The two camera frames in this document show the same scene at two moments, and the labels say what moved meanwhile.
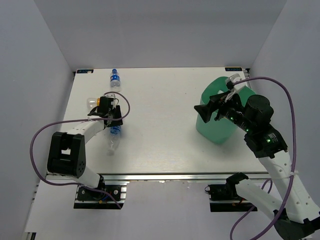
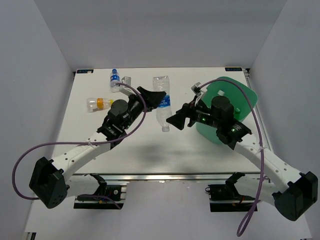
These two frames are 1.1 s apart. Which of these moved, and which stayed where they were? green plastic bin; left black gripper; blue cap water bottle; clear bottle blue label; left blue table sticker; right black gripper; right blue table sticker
Moved: right black gripper; clear bottle blue label; left black gripper
Stayed: green plastic bin; right blue table sticker; blue cap water bottle; left blue table sticker
